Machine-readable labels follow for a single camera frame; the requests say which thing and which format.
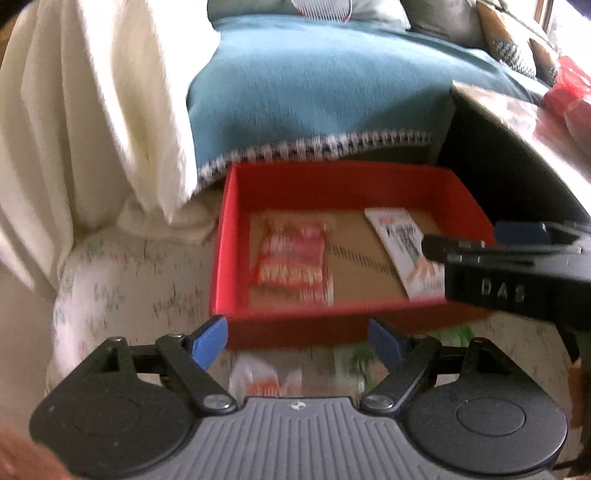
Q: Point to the grey sofa back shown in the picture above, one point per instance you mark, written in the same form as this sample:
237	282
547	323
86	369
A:
443	23

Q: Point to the patterned cushion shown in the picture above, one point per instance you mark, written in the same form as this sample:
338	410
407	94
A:
547	64
508	46

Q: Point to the grey striped round object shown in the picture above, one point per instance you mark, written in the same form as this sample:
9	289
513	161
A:
323	7

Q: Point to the dark side table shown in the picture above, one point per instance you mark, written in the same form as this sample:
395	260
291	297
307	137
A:
498	161

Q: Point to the teal blanket with houndstooth trim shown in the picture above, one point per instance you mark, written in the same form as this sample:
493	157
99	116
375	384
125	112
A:
323	92

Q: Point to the red white snack packet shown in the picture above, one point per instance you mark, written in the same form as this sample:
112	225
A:
291	263

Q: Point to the grey pillow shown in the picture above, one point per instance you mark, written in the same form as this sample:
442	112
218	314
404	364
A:
378	11

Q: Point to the white cloth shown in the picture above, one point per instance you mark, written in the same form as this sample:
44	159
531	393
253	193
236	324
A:
92	115

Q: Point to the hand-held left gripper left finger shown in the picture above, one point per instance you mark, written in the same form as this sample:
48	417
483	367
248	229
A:
210	341

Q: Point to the red plastic bag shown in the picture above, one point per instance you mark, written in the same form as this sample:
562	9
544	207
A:
572	78

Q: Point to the red cardboard box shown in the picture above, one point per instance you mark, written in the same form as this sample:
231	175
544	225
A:
295	327

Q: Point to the white orange snack packet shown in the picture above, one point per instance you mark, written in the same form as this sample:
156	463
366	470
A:
265	374

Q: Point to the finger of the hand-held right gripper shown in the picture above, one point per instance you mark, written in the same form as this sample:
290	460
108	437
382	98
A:
448	247
521	232

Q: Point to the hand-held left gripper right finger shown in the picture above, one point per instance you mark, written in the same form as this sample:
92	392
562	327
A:
385	344

